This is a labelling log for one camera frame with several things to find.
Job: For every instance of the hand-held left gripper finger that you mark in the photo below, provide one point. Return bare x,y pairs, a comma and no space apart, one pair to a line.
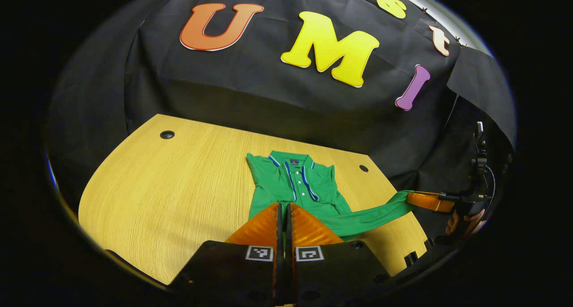
280,228
288,228

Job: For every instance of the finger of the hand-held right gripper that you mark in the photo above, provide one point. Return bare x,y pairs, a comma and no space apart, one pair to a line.
429,202

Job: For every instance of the green T-shirt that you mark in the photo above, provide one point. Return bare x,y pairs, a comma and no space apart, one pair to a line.
273,190

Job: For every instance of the black backdrop cloth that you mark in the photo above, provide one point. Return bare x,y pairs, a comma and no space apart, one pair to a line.
250,87

